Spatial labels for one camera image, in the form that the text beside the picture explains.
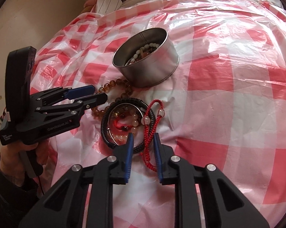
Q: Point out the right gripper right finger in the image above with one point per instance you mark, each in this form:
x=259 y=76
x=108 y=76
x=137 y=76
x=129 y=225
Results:
x=203 y=189

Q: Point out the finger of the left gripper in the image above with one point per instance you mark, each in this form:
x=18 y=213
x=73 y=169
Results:
x=48 y=110
x=69 y=92

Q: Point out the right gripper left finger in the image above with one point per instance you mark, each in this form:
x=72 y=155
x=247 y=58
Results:
x=83 y=196

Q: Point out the silver bangle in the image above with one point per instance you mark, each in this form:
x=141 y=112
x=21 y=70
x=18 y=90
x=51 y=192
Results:
x=123 y=119

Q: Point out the person's left hand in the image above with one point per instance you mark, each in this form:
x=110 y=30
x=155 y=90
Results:
x=11 y=164

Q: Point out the round silver metal tin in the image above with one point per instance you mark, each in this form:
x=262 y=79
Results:
x=147 y=58

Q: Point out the pink cloth by pillow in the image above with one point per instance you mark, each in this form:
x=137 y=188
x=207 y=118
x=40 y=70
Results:
x=89 y=6

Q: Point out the striped white pillow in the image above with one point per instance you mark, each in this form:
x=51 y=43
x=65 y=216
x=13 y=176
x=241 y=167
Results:
x=107 y=6

